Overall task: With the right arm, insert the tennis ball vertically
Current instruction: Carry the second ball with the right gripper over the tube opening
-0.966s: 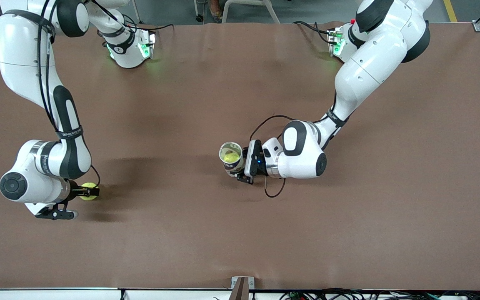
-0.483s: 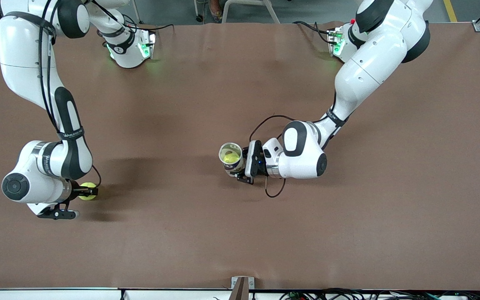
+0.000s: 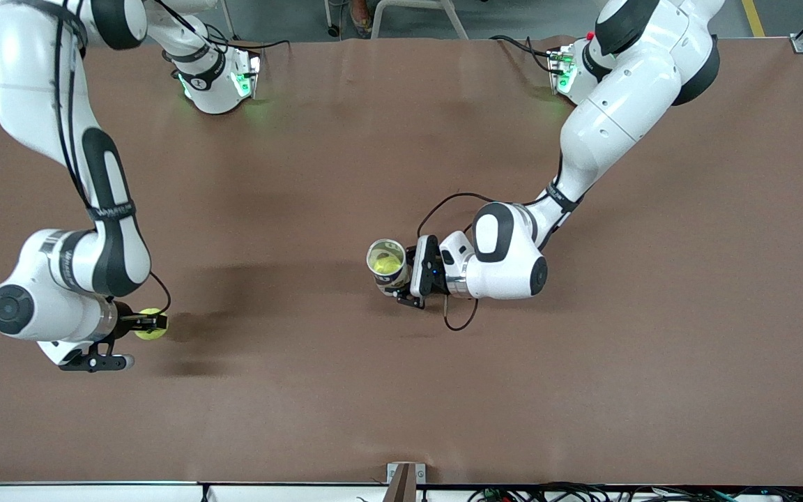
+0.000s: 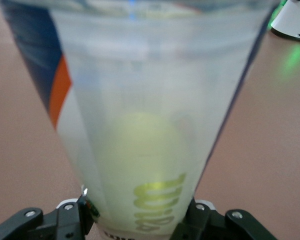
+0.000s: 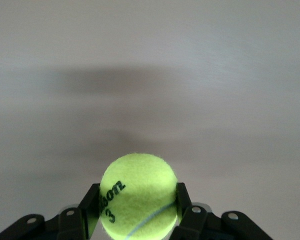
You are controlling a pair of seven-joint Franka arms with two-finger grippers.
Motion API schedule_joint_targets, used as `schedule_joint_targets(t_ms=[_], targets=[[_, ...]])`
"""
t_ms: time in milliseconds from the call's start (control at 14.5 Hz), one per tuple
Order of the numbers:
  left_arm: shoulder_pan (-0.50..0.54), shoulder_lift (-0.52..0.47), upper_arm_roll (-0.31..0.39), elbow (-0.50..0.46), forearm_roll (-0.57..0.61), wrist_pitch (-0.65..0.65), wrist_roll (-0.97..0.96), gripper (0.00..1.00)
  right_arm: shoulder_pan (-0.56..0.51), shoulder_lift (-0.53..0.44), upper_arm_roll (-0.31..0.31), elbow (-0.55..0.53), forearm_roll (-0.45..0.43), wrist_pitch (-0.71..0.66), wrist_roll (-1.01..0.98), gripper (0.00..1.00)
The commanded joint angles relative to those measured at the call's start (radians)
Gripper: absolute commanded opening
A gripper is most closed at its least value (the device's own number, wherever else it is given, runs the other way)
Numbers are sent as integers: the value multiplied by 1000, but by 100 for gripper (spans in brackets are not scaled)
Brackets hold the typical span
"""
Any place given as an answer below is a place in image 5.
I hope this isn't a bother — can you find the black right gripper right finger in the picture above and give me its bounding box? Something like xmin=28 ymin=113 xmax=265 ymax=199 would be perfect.
xmin=169 ymin=182 xmax=275 ymax=240

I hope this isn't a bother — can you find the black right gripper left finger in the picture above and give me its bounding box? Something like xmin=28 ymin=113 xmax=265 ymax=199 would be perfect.
xmin=0 ymin=183 xmax=101 ymax=240

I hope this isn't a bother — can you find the yellow tennis ball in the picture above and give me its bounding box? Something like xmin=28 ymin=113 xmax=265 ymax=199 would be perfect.
xmin=99 ymin=152 xmax=179 ymax=240

